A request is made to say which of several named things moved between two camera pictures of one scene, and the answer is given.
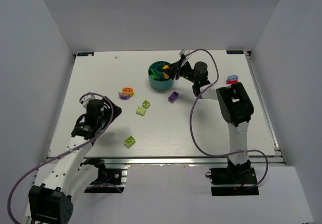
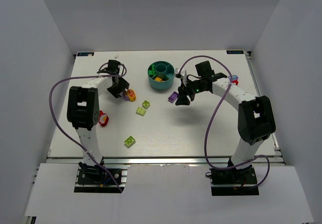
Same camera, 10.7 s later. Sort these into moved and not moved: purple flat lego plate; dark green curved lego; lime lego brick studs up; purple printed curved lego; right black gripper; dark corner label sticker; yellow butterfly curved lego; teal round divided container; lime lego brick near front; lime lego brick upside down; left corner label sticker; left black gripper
Moved: right black gripper; yellow butterfly curved lego; left black gripper; dark green curved lego
Not moved: left corner label sticker; lime lego brick upside down; teal round divided container; dark corner label sticker; purple flat lego plate; lime lego brick near front; purple printed curved lego; lime lego brick studs up
